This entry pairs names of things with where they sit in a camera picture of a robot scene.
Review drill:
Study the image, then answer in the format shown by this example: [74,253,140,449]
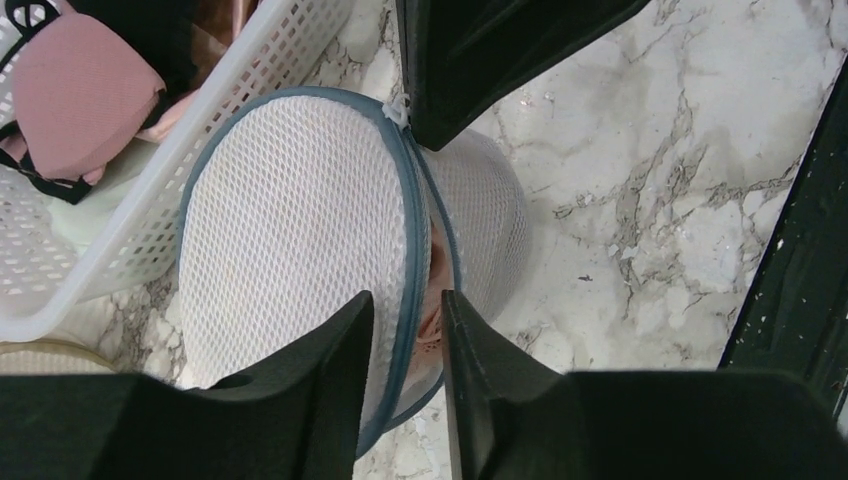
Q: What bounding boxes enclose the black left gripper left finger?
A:
[1,291,374,479]

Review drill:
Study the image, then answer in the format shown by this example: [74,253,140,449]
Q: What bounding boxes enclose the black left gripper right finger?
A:
[442,291,847,479]

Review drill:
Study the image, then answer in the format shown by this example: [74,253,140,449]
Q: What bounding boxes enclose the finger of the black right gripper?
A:
[395,0,648,150]

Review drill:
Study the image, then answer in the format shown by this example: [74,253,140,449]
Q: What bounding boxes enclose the peach lace bra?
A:
[403,222,453,392]

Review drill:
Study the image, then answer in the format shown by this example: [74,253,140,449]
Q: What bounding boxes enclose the white mesh laundry bag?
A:
[177,87,532,453]

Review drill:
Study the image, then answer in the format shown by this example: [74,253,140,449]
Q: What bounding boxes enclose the beige round laundry bag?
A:
[1,339,117,376]

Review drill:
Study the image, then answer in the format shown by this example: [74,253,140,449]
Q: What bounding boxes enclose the white plastic laundry basket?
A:
[1,1,353,342]

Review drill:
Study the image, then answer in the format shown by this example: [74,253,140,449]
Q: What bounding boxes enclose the peach satin garment in basket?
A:
[136,0,261,143]

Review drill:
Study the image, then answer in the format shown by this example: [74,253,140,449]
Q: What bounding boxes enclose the pale green garment in basket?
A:
[47,139,158,257]

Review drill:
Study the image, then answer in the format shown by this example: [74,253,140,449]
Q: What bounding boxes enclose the black garment in basket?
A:
[69,0,197,95]

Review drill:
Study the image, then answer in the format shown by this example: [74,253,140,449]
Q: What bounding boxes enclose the black mounting rail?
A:
[718,70,847,418]

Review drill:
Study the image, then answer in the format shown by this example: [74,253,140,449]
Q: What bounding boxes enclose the pink bra black straps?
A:
[0,0,168,206]

